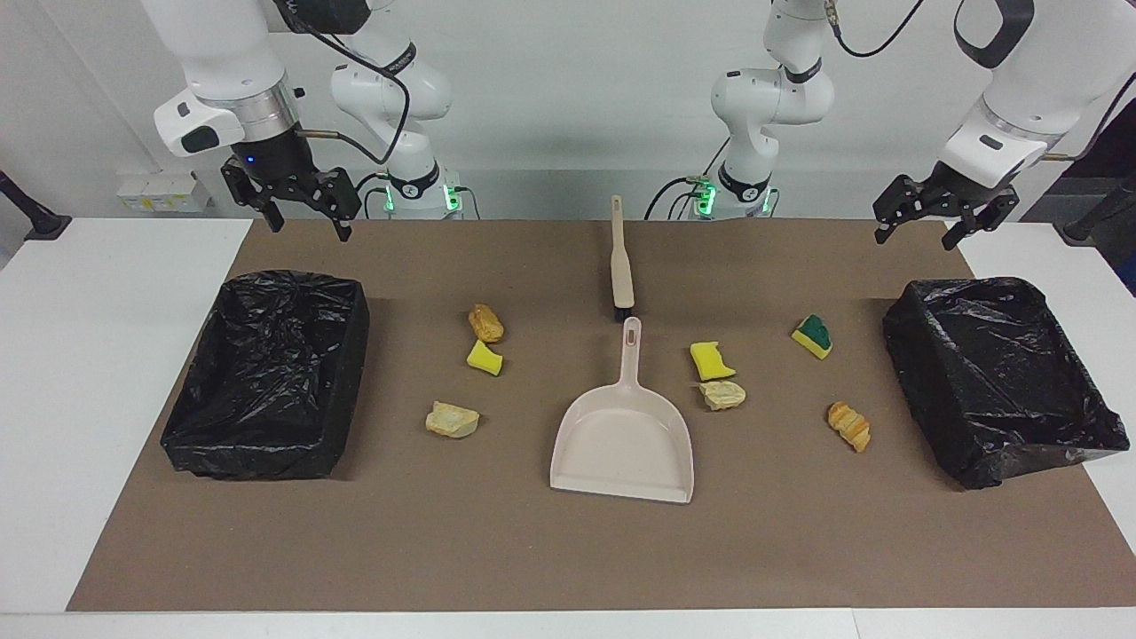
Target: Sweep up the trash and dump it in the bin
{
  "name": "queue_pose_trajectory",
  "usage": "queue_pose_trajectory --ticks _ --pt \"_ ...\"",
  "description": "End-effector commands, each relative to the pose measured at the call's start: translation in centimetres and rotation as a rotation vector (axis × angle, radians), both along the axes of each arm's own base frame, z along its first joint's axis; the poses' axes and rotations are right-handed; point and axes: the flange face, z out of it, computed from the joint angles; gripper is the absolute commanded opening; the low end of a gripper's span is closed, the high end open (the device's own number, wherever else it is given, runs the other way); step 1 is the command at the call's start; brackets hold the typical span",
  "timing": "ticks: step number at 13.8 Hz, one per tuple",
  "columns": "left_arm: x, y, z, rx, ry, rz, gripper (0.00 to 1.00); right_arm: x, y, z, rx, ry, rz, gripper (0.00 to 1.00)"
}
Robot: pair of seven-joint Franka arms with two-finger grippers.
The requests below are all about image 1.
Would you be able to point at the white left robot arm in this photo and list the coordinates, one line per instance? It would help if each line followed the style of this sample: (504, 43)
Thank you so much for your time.
(772, 98)

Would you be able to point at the brown table mat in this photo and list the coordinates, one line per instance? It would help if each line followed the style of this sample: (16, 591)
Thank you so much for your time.
(532, 550)

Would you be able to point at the pale bread chunk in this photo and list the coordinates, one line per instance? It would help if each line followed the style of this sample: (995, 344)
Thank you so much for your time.
(451, 421)
(721, 396)

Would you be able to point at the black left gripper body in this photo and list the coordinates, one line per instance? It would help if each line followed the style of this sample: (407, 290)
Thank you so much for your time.
(941, 197)

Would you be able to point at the bin lined with black bag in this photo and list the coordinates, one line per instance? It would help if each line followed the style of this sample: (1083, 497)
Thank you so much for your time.
(994, 373)
(266, 373)

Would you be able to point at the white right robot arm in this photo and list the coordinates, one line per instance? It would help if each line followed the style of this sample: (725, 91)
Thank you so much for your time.
(231, 53)

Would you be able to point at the brown oval bread roll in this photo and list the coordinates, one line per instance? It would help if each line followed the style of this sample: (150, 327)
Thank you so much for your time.
(485, 323)

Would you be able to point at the white wall socket strip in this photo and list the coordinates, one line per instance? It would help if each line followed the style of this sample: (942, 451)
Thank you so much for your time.
(164, 192)

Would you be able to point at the large yellow sponge piece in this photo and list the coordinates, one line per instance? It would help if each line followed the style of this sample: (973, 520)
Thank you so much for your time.
(710, 360)

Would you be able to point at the small yellow sponge piece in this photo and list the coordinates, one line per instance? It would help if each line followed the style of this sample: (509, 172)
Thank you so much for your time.
(484, 358)

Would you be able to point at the dark grey background panel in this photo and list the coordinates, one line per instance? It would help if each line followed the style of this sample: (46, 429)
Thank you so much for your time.
(1114, 169)

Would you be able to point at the beige hand brush black bristles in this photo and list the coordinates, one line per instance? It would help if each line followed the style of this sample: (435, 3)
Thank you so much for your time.
(621, 266)

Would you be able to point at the green and yellow sponge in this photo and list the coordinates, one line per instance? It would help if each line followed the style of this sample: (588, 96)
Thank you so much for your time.
(812, 338)

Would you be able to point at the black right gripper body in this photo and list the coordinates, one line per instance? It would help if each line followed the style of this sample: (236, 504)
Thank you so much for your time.
(284, 173)

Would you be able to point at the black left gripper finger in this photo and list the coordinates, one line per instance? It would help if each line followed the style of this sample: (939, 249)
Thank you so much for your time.
(958, 235)
(884, 232)

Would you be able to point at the beige plastic dustpan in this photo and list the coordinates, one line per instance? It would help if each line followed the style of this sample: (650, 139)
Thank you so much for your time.
(621, 444)

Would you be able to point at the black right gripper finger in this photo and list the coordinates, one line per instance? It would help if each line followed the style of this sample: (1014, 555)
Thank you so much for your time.
(343, 227)
(274, 217)

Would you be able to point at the striped orange croissant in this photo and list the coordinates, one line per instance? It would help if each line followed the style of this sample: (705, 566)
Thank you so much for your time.
(849, 427)

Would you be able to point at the black stand foot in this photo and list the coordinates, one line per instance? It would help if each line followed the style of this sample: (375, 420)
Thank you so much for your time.
(1078, 232)
(40, 224)

